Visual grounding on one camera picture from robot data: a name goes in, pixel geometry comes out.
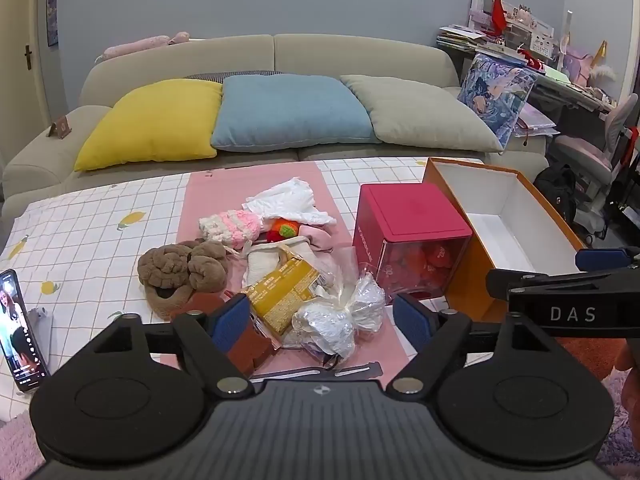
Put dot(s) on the brown vase-shaped foam piece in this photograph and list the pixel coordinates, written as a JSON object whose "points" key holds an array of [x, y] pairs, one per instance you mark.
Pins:
{"points": [[255, 345]]}

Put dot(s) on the red hanging ornament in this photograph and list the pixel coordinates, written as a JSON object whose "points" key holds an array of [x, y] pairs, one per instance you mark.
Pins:
{"points": [[499, 15]]}

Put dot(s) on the yellow pillow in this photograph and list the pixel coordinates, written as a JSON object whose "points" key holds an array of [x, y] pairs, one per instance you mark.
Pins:
{"points": [[150, 120]]}

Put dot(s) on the light blue pillow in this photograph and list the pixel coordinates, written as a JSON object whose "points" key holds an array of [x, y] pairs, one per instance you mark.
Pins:
{"points": [[290, 110]]}

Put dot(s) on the black backpack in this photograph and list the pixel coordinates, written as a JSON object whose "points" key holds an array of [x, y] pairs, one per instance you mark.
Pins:
{"points": [[555, 192]]}

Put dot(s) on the cluttered desk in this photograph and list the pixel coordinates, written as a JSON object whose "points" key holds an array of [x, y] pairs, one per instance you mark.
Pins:
{"points": [[565, 87]]}

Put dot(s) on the printed figure pillow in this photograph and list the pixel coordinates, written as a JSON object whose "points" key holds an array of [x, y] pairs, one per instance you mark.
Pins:
{"points": [[490, 90]]}

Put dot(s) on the red crochet toy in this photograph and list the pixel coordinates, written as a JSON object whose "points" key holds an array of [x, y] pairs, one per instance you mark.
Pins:
{"points": [[274, 236]]}

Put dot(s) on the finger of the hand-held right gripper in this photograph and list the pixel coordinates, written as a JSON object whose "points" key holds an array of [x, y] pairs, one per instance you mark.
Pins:
{"points": [[600, 259], [505, 282]]}

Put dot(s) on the white cloth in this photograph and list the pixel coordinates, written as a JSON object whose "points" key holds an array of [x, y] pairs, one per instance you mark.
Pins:
{"points": [[290, 200]]}

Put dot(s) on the orange crochet toy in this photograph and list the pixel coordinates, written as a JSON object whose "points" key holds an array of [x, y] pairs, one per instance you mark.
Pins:
{"points": [[286, 224]]}

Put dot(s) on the brown plush slipper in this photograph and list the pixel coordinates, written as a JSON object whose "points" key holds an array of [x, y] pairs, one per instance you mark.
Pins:
{"points": [[170, 265]]}

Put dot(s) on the checked fruit-print tablecloth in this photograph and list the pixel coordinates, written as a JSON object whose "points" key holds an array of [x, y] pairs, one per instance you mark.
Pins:
{"points": [[100, 220]]}

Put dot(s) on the red-lidded clear storage box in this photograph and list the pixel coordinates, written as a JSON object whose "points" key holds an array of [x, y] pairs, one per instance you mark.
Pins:
{"points": [[405, 215]]}

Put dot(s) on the wall poster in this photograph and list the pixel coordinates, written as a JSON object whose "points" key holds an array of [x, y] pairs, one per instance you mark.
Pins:
{"points": [[52, 5]]}

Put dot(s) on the cream fleece sock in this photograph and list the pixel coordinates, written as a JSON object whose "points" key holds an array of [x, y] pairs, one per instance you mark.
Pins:
{"points": [[260, 265]]}

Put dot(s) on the long pink plush toy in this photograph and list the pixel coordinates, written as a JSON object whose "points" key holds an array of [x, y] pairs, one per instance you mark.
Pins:
{"points": [[135, 46]]}

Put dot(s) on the smartphone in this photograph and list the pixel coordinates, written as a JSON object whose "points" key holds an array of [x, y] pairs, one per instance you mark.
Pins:
{"points": [[17, 330]]}

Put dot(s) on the purple fluffy rug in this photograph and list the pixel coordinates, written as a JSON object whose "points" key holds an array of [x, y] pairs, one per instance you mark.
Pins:
{"points": [[622, 435]]}

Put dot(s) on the pink table mat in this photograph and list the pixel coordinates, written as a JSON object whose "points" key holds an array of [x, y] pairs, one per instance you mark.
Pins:
{"points": [[210, 195]]}

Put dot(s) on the clear plastic bag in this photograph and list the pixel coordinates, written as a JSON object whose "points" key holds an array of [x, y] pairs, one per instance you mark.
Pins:
{"points": [[330, 325]]}

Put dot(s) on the white phone stand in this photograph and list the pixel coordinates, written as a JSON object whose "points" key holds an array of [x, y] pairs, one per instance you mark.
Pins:
{"points": [[44, 330]]}

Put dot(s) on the grey-green pillow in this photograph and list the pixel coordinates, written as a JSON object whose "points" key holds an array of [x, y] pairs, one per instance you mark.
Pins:
{"points": [[425, 115]]}

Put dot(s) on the pink desk chair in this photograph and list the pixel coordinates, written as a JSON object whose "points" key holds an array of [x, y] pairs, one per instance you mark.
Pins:
{"points": [[585, 152]]}

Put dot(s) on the stack of papers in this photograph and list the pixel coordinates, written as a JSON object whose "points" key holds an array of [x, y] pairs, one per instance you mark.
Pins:
{"points": [[465, 37]]}

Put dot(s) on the small brown stand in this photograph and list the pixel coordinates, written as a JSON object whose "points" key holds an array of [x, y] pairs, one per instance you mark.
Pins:
{"points": [[60, 127]]}

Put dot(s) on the person's right hand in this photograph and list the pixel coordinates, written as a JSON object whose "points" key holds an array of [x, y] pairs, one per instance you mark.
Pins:
{"points": [[630, 375]]}

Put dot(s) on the pink cloth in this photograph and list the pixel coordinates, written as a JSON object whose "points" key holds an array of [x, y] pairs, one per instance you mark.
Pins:
{"points": [[317, 237]]}

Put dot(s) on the orange cardboard box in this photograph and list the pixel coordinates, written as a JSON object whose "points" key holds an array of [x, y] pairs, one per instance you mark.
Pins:
{"points": [[505, 210]]}

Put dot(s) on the pink and white knitted piece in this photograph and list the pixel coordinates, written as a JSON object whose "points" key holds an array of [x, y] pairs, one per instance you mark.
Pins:
{"points": [[230, 225]]}

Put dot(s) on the stack of folders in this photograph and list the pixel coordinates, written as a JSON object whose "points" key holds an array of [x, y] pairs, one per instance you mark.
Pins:
{"points": [[537, 122]]}

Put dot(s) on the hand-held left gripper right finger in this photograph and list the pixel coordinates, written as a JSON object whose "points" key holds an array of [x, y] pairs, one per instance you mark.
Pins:
{"points": [[412, 320]]}

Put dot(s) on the purple bag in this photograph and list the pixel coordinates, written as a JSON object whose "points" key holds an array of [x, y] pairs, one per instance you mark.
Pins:
{"points": [[580, 62]]}

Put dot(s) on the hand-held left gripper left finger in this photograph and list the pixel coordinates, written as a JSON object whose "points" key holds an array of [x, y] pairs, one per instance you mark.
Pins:
{"points": [[230, 322]]}

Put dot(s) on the yellow snack packet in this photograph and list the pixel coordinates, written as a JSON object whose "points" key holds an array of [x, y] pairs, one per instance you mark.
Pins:
{"points": [[280, 295]]}

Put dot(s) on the beige sofa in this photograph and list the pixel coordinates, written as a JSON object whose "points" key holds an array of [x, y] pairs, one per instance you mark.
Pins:
{"points": [[350, 50]]}

